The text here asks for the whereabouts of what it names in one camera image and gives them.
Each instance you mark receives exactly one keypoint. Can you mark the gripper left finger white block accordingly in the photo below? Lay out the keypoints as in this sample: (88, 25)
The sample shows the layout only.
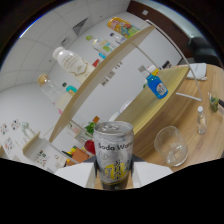
(75, 175)

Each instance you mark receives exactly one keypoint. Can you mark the gripper right finger white block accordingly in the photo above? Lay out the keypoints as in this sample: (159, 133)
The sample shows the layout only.
(151, 173)

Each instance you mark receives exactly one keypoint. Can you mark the black soda water can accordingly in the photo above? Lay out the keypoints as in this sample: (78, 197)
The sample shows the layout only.
(113, 153)

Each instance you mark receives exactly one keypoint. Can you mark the clear bottle with white cap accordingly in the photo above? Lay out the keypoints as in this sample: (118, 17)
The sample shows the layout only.
(201, 121)

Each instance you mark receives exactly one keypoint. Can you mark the orange box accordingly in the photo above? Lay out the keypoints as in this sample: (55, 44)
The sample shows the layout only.
(80, 155)

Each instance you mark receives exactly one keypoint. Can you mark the clear glass tumbler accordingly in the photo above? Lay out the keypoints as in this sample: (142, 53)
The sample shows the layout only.
(171, 146)

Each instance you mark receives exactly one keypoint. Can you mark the green potted plant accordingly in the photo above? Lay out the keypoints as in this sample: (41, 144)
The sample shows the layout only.
(90, 128)

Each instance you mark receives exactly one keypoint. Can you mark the glass jar with cork lid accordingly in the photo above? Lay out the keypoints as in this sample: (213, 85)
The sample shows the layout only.
(55, 91)

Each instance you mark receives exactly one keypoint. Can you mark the teal glass bottle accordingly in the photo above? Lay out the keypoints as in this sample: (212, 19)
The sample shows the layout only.
(70, 88)

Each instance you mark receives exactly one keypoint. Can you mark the blue liquid bottle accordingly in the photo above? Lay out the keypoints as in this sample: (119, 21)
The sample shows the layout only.
(157, 86)

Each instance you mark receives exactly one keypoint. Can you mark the two-tier wooden shelf rack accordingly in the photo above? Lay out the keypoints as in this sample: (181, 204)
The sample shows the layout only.
(100, 80)

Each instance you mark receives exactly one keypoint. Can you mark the large white bottle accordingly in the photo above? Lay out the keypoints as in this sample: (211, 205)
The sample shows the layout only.
(75, 65)

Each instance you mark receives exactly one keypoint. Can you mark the white cloth bag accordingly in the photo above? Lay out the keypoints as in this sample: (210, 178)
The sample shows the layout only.
(197, 71)

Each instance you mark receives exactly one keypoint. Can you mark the clear bottle with green cap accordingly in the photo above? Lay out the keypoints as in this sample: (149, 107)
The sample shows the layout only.
(101, 46)

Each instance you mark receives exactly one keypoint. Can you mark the black office chair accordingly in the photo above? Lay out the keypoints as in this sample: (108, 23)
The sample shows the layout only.
(205, 50)

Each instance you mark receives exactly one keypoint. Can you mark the yellow printed can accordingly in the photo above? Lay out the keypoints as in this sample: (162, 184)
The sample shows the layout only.
(124, 27)

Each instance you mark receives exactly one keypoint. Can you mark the brown door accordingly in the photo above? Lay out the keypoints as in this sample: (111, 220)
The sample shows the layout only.
(160, 23)

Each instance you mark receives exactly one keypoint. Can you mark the wooden wall shelf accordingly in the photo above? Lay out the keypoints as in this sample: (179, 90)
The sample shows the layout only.
(35, 143)

